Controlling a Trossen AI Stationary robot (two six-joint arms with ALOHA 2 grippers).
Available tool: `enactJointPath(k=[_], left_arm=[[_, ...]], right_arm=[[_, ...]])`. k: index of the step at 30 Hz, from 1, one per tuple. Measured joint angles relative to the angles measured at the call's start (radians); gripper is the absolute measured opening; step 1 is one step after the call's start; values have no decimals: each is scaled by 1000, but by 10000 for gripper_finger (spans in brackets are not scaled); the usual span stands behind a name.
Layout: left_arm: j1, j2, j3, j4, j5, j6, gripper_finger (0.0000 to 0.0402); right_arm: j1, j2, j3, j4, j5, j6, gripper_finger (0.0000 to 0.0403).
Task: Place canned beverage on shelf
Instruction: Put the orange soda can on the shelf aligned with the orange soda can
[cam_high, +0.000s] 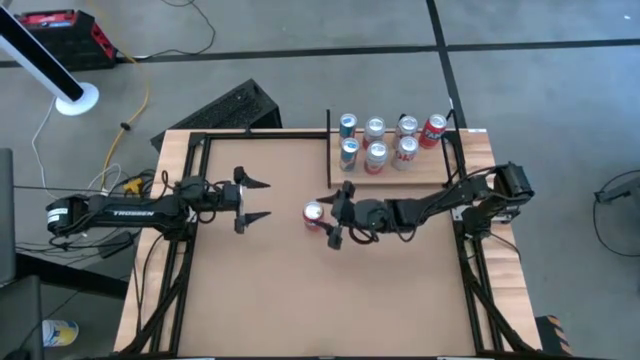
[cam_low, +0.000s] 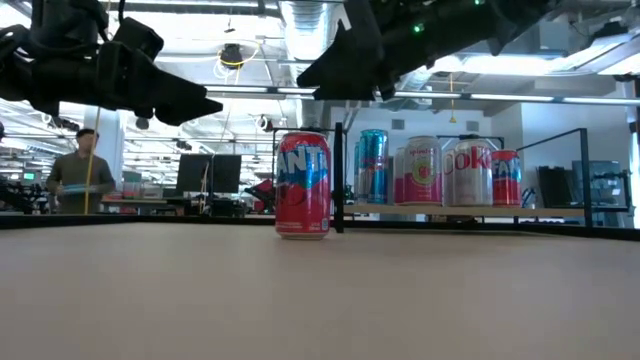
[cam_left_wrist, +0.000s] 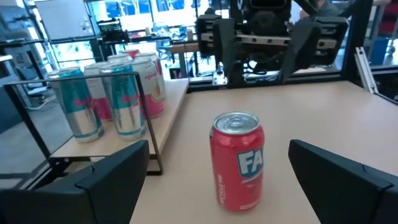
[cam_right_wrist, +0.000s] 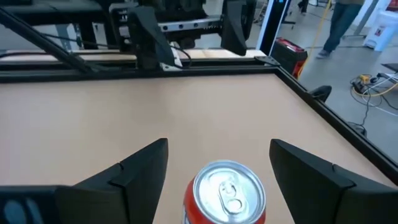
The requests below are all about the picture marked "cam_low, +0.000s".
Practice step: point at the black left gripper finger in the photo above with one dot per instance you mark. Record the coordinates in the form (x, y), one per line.
(140, 87)
(185, 112)

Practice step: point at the red Fanta can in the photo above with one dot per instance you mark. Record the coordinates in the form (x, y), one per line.
(302, 185)
(507, 180)

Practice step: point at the black aluminium table frame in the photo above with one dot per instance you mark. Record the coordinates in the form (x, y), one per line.
(150, 220)

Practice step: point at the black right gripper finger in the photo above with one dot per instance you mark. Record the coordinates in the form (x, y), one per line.
(340, 65)
(355, 96)

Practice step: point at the black background machine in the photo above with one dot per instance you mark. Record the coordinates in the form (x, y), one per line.
(20, 197)

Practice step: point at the red black machine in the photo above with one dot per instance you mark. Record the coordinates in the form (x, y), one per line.
(262, 192)

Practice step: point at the black panel stack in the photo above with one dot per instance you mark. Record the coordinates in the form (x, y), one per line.
(555, 185)

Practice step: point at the person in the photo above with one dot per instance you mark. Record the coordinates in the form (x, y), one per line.
(75, 170)

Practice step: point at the long ceiling light bar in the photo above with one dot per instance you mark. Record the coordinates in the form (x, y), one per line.
(250, 90)

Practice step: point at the silver round ceiling duct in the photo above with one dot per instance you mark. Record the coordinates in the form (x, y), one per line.
(305, 30)

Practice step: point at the black overhead camera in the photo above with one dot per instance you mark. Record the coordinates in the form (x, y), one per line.
(231, 55)

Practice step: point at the wooden shelf with black frame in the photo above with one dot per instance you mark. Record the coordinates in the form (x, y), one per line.
(550, 211)

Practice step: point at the background desk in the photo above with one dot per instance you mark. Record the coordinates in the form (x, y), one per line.
(140, 202)

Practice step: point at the black background door frame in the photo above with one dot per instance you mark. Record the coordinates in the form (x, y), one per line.
(470, 136)

